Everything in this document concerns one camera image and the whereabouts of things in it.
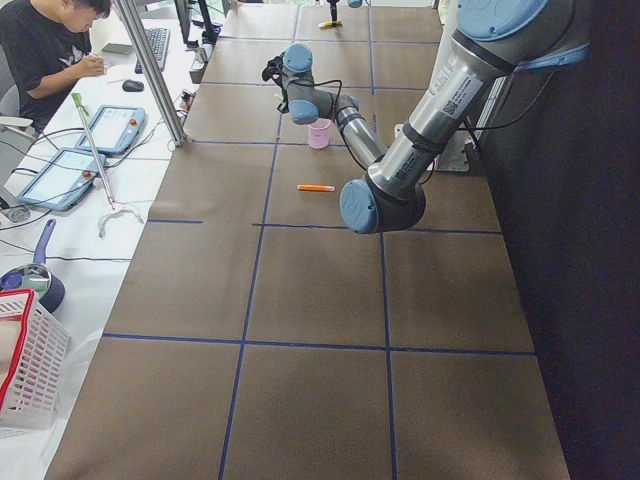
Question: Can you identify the long reacher grabber tool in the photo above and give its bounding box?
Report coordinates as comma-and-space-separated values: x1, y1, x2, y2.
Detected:
71, 93, 144, 239

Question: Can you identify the orange highlighter pen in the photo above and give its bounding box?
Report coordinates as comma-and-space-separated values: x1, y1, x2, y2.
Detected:
296, 184, 335, 193

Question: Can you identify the white plastic basket red rim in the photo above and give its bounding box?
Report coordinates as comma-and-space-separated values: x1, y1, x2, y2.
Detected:
1, 289, 70, 437

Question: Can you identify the pink mesh pen holder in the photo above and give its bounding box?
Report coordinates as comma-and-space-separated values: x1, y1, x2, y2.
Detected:
307, 118, 332, 150

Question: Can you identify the far blue teach pendant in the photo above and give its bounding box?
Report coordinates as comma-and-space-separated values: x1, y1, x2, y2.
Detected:
77, 105, 146, 155

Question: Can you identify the blue teach pendant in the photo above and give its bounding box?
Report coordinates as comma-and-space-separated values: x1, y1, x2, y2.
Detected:
17, 148, 99, 212
77, 105, 146, 155

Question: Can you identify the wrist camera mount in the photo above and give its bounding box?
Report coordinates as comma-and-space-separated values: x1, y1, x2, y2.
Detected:
261, 56, 284, 86

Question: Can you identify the black camera cable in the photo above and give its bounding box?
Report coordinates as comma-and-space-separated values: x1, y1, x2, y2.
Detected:
279, 77, 344, 119

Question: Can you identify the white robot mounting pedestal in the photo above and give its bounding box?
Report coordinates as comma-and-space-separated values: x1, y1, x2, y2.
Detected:
393, 0, 474, 174

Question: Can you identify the blue handled saucepan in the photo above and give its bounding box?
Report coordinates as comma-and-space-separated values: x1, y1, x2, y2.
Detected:
1, 219, 65, 313

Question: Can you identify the black keyboard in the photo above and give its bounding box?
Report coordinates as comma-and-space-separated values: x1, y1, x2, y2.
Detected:
144, 27, 170, 72

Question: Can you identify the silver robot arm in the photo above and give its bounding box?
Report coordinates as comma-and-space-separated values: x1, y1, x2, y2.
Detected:
262, 0, 592, 234

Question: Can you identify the person in black shirt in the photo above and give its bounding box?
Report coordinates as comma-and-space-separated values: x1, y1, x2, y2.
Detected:
1, 0, 112, 133

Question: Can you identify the black computer mouse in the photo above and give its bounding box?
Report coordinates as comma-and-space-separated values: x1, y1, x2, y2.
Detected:
121, 79, 145, 93

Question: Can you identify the near blue teach pendant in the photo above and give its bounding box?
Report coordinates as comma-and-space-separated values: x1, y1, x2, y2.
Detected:
17, 148, 99, 212

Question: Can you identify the aluminium frame post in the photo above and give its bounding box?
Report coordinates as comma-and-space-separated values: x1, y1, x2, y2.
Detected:
113, 0, 187, 147

